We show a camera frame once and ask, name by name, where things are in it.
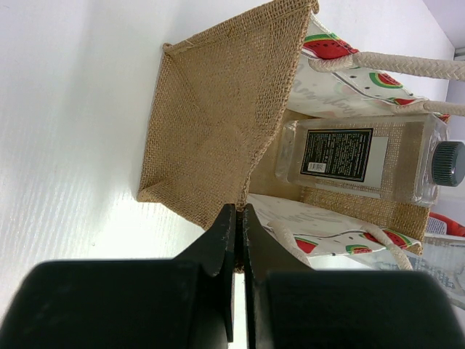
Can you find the beige bottle grey cap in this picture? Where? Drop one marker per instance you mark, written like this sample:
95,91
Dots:
404,159

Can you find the burlap watermelon canvas bag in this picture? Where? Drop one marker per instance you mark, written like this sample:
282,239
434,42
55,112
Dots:
220,104

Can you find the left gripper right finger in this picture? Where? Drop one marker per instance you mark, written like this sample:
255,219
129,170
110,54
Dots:
289,305

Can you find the red bottle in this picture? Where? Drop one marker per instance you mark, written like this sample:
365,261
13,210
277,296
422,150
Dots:
442,225

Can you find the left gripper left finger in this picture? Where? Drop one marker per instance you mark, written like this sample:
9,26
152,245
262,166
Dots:
183,302

